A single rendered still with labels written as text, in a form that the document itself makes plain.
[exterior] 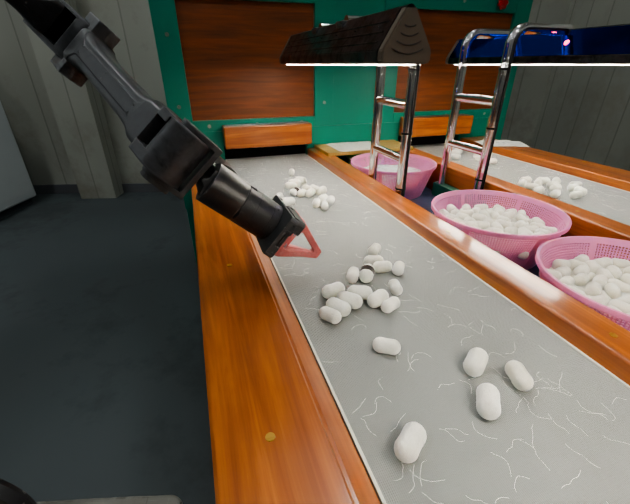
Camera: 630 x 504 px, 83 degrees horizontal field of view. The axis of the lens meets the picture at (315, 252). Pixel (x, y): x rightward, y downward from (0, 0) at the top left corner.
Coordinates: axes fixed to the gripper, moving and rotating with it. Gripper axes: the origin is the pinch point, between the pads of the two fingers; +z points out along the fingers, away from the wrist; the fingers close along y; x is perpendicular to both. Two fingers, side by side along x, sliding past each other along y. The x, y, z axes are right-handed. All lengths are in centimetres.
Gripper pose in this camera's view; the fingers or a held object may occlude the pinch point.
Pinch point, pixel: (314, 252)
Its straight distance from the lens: 56.3
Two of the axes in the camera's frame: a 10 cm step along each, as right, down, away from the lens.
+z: 7.2, 4.8, 5.1
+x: -6.3, 7.6, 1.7
